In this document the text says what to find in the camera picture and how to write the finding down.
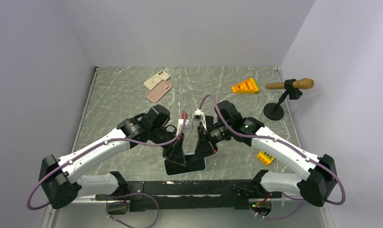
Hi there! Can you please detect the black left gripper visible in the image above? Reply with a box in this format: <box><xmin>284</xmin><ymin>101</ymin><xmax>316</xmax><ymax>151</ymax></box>
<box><xmin>150</xmin><ymin>126</ymin><xmax>187</xmax><ymax>166</ymax></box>

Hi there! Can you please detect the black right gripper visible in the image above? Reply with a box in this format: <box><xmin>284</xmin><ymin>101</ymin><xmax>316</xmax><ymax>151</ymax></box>
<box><xmin>192</xmin><ymin>122</ymin><xmax>232</xmax><ymax>160</ymax></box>

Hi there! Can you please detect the phone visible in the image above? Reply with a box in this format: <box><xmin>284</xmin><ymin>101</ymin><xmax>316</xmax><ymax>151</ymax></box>
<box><xmin>164</xmin><ymin>153</ymin><xmax>206</xmax><ymax>176</ymax></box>
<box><xmin>205</xmin><ymin>115</ymin><xmax>215</xmax><ymax>129</ymax></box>

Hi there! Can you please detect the pink phone case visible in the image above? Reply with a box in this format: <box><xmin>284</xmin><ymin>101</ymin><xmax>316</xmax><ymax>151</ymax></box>
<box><xmin>146</xmin><ymin>79</ymin><xmax>172</xmax><ymax>103</ymax></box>

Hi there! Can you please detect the beige phone case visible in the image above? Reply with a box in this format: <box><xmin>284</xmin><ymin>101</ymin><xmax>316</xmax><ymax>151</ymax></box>
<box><xmin>143</xmin><ymin>70</ymin><xmax>170</xmax><ymax>90</ymax></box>

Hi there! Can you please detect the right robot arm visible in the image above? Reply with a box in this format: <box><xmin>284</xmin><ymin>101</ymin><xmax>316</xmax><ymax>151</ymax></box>
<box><xmin>193</xmin><ymin>100</ymin><xmax>340</xmax><ymax>207</ymax></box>

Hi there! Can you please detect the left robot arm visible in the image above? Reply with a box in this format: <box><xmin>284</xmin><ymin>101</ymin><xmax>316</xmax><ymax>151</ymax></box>
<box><xmin>37</xmin><ymin>105</ymin><xmax>187</xmax><ymax>209</ymax></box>

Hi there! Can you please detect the yellow grid toy block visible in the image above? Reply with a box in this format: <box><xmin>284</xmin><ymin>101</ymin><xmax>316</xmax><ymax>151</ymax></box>
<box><xmin>257</xmin><ymin>151</ymin><xmax>275</xmax><ymax>166</ymax></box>

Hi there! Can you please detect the orange triangular toy block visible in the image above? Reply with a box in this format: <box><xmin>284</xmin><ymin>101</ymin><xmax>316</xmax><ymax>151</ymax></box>
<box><xmin>232</xmin><ymin>78</ymin><xmax>260</xmax><ymax>94</ymax></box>

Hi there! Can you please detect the brown microphone on stand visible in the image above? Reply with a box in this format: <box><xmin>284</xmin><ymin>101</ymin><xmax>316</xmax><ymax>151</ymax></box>
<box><xmin>263</xmin><ymin>78</ymin><xmax>314</xmax><ymax>121</ymax></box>

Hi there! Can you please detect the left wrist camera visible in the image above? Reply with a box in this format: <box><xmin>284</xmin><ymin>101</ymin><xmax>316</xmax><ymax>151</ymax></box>
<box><xmin>176</xmin><ymin>111</ymin><xmax>191</xmax><ymax>133</ymax></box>

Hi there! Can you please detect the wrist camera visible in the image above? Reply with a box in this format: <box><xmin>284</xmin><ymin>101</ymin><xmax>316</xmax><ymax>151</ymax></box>
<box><xmin>176</xmin><ymin>111</ymin><xmax>191</xmax><ymax>133</ymax></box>
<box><xmin>192</xmin><ymin>109</ymin><xmax>207</xmax><ymax>129</ymax></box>

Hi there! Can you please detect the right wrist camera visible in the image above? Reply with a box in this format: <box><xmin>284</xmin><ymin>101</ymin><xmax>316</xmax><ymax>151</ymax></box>
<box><xmin>192</xmin><ymin>109</ymin><xmax>207</xmax><ymax>129</ymax></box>

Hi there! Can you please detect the black base frame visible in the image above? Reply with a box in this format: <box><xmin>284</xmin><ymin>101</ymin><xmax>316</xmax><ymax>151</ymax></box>
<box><xmin>95</xmin><ymin>180</ymin><xmax>281</xmax><ymax>212</ymax></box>

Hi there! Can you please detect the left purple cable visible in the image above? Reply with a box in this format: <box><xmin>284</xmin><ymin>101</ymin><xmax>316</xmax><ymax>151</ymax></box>
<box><xmin>26</xmin><ymin>110</ymin><xmax>189</xmax><ymax>211</ymax></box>

